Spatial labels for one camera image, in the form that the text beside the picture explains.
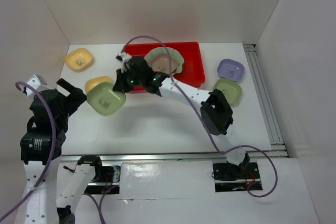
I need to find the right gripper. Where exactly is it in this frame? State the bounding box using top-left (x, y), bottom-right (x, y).
top-left (114, 66), bottom-right (145, 93)

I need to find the yellow square plate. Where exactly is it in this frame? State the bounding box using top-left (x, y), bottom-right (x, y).
top-left (65, 48), bottom-right (93, 71)
top-left (85, 76), bottom-right (113, 93)

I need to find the green square panda plate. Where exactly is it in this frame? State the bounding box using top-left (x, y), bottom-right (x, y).
top-left (87, 82), bottom-right (126, 115)

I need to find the pink square panda plate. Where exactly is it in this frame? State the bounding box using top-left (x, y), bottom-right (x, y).
top-left (149, 53), bottom-right (174, 74)

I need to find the large green scalloped bowl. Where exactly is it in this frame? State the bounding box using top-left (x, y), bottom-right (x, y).
top-left (144, 47), bottom-right (184, 75)

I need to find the purple square panda plate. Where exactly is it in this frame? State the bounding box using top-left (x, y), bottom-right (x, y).
top-left (217, 59), bottom-right (245, 82)

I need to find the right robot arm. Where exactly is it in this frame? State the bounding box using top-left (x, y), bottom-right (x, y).
top-left (113, 52), bottom-right (250, 178)

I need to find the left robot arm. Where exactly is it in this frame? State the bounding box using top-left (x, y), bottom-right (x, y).
top-left (16, 74), bottom-right (107, 223)

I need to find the red plastic bin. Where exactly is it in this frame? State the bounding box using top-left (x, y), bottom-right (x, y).
top-left (121, 42), bottom-right (205, 93)

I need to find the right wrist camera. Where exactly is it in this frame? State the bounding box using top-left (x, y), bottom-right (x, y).
top-left (116, 52), bottom-right (132, 63)

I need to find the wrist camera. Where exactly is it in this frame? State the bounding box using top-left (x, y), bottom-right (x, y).
top-left (116, 52), bottom-right (132, 63)
top-left (23, 74), bottom-right (50, 100)

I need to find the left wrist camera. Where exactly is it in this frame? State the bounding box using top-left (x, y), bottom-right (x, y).
top-left (23, 74), bottom-right (50, 100)

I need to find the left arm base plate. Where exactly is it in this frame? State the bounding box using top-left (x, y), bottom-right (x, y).
top-left (85, 164), bottom-right (121, 195)

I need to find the aluminium front rail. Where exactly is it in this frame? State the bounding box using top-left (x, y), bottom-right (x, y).
top-left (61, 149), bottom-right (289, 163)

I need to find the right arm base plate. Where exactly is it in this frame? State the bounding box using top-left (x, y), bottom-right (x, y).
top-left (211, 162), bottom-right (263, 193)

